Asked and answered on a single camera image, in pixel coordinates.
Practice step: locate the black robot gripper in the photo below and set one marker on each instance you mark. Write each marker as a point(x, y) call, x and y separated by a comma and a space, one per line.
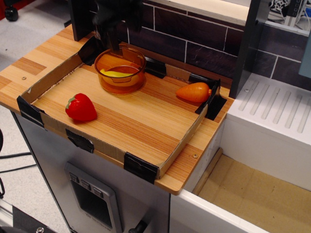
point(110, 13)

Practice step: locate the yellow toy banana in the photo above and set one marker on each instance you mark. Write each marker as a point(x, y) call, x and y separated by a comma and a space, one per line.
point(120, 72)

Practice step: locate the transparent orange plastic pot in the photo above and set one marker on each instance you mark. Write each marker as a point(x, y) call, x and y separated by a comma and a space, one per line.
point(125, 57)

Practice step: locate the taped cardboard fence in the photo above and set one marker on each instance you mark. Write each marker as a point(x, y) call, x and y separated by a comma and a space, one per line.
point(148, 132)

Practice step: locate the red toy strawberry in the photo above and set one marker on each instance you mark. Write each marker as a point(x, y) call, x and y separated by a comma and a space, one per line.
point(81, 108)

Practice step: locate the orange toy carrot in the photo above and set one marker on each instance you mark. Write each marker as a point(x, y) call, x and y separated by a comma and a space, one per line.
point(195, 92)

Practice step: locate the grey toy oven cabinet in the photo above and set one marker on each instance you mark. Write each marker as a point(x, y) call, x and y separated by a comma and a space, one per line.
point(93, 194)

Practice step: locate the white toy sink unit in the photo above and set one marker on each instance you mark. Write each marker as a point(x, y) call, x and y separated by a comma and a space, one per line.
point(255, 177)

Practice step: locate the black oven knob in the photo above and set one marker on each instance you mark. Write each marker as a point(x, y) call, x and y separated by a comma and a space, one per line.
point(140, 228)

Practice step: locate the dark grey upright post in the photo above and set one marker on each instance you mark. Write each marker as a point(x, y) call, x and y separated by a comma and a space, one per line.
point(257, 16)

